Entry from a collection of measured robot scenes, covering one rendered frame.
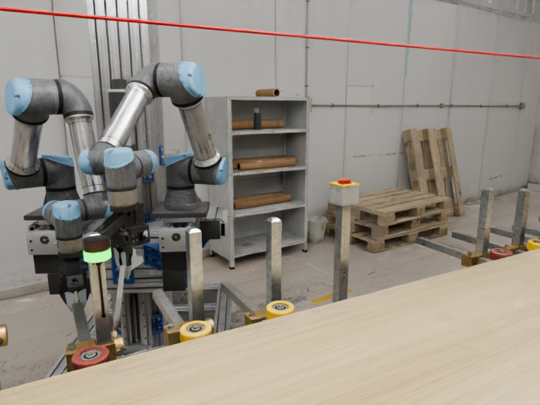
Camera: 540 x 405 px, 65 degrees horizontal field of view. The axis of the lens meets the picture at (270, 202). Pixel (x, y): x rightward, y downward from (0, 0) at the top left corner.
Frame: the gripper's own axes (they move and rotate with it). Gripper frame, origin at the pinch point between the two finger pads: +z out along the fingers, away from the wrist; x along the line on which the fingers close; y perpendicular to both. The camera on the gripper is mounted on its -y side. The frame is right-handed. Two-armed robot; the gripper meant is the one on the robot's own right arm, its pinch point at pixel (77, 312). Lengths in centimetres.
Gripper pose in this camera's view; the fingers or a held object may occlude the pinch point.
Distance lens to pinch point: 152.2
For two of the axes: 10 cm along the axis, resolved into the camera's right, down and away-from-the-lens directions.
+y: -4.8, -2.1, 8.5
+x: -8.8, 1.0, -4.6
